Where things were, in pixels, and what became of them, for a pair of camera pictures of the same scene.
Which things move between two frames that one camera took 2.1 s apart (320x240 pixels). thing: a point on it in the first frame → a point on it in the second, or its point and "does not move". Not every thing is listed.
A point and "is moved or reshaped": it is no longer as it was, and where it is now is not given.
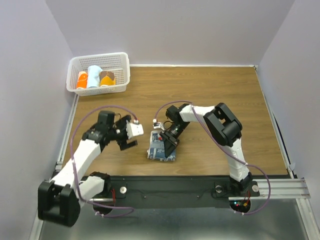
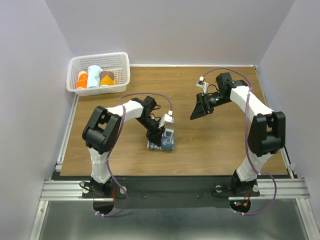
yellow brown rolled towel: x=107 y=78 does not move
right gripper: x=170 y=143 → x=202 y=107
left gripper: x=122 y=123 → x=155 y=135
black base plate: x=173 y=191 does not move
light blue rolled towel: x=93 y=73 does not move
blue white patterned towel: x=156 y=150 is moved or reshaped
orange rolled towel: x=82 y=80 does not move
